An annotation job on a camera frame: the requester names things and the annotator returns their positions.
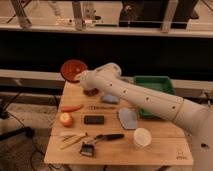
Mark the white cup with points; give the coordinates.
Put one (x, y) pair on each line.
(142, 137)

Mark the yellow banana peel pieces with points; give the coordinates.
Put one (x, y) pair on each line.
(69, 140)

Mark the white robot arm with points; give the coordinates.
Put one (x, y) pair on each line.
(194, 118)

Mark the blue grey cloth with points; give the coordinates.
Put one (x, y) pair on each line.
(127, 118)

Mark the black rectangular block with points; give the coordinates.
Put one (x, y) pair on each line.
(93, 119)

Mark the apple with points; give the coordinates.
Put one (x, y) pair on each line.
(66, 119)

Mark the small blue cloth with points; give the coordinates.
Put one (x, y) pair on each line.
(107, 98)

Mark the orange carrot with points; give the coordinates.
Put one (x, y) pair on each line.
(70, 108)

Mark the green tray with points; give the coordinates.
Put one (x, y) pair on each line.
(158, 83)

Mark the dark red berries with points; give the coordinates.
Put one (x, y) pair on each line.
(91, 92)

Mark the red bowl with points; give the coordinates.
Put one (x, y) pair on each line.
(71, 68)

